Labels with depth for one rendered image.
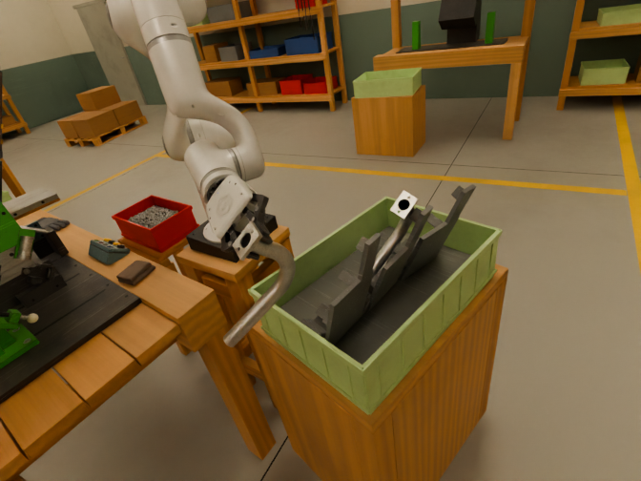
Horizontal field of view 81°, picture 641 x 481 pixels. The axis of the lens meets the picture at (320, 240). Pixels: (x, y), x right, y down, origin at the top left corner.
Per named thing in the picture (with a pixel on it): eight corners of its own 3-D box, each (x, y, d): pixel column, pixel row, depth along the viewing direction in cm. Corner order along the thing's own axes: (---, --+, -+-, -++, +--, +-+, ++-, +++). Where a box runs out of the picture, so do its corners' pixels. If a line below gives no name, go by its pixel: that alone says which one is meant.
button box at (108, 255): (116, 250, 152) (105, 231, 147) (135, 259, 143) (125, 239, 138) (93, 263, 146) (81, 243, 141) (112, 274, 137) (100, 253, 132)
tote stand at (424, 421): (389, 349, 196) (379, 222, 153) (486, 410, 161) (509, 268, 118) (292, 449, 161) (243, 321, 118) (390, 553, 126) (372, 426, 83)
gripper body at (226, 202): (194, 204, 73) (211, 239, 66) (223, 162, 70) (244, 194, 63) (224, 217, 78) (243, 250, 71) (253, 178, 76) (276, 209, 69)
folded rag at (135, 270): (141, 264, 133) (137, 258, 131) (156, 267, 129) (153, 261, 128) (118, 282, 126) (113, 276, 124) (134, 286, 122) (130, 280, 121)
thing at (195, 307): (49, 229, 207) (33, 205, 198) (229, 323, 123) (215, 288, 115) (22, 242, 198) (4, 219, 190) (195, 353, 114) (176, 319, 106)
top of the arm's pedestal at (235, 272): (234, 221, 167) (232, 214, 165) (291, 235, 151) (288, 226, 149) (178, 262, 146) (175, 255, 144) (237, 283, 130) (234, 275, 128)
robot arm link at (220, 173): (190, 196, 74) (195, 204, 72) (216, 160, 72) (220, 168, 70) (224, 210, 80) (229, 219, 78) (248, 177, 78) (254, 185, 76)
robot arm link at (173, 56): (220, 49, 85) (262, 178, 88) (147, 58, 79) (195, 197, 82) (227, 28, 77) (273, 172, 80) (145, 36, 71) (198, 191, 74)
